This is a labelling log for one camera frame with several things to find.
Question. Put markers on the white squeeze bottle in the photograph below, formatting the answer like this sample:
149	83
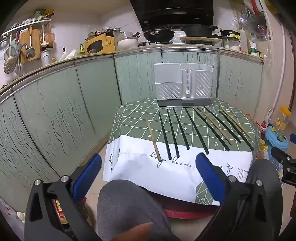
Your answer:
243	41

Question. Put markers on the brown bamboo chopstick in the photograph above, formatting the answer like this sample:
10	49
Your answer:
236	122
216	126
154	142

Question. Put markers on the yellow microwave oven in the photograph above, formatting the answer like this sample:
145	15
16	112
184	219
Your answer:
102	44

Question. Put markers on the wooden cutting board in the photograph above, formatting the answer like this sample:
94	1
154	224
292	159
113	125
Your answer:
32	36

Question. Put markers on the white plastic utensil holder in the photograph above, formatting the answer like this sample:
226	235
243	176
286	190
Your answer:
183	84

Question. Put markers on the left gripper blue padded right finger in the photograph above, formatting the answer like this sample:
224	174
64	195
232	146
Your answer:
213	177

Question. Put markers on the yellow capped plastic jar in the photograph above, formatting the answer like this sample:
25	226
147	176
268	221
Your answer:
282	119

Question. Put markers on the metal skimmer ladle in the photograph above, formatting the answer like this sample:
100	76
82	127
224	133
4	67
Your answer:
11	61

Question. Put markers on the green checked tablecloth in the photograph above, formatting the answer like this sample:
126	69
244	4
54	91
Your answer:
131	120

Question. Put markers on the red stool seat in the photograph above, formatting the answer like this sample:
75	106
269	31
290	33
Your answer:
178	209

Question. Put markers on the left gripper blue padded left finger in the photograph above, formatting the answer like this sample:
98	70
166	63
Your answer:
83	177

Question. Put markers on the black wok pan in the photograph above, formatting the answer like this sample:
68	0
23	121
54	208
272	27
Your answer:
158	35

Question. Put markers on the grey trouser leg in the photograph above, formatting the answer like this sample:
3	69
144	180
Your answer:
126	211

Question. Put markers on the black range hood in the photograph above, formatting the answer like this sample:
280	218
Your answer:
173	14

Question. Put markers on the blue plastic container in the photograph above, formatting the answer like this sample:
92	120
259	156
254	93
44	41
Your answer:
276	139

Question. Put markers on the black cooking pot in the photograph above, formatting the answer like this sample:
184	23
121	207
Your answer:
199	30

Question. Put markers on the black chopstick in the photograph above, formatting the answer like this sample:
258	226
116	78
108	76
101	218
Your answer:
165	136
181	129
173	135
198	133
213	131
238	131
223	124

